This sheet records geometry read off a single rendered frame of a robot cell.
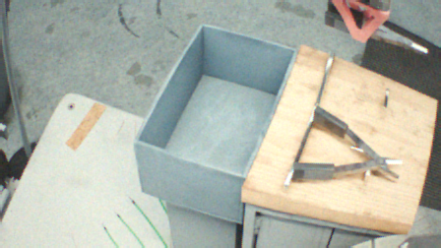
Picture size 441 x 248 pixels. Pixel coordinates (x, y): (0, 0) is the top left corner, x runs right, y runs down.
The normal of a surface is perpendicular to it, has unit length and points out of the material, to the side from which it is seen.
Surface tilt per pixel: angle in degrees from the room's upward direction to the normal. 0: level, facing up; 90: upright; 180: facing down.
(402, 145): 0
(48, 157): 0
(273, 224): 90
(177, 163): 90
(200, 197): 90
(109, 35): 0
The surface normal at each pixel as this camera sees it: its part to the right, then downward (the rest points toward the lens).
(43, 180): 0.00, -0.63
